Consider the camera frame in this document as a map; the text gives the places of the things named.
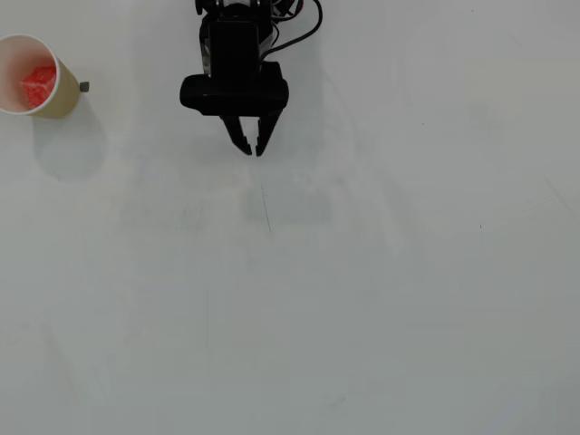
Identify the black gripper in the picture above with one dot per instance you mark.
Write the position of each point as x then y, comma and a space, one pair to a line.
252, 129

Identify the red white speckled foam cube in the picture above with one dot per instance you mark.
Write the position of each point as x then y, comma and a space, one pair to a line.
38, 86

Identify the beige paper cup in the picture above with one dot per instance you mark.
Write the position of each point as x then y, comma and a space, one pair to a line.
63, 95

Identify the small grey block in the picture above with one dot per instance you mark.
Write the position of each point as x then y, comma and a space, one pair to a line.
84, 86

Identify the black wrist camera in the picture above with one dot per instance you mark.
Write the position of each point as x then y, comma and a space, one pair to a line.
235, 95

